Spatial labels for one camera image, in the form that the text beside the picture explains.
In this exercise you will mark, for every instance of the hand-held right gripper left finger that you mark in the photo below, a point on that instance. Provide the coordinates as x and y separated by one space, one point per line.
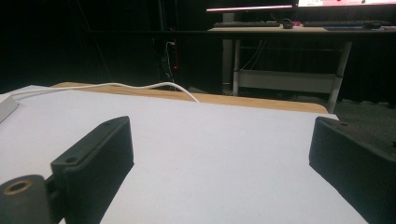
93 165

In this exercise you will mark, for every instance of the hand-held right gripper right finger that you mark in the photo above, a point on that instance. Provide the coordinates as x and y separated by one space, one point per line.
351 161

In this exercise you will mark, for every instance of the background desk with metal legs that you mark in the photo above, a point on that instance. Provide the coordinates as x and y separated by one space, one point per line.
286 77

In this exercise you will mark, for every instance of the white paper sheet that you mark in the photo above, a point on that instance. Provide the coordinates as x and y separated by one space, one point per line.
202 149

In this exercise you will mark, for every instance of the black keyboard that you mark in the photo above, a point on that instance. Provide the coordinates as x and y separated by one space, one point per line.
246 24
336 23

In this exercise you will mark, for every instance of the black computer mouse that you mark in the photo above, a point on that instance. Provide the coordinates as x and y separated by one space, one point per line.
287 24

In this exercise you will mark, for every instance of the computer monitor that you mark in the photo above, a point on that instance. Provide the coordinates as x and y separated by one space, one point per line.
345 2
249 6

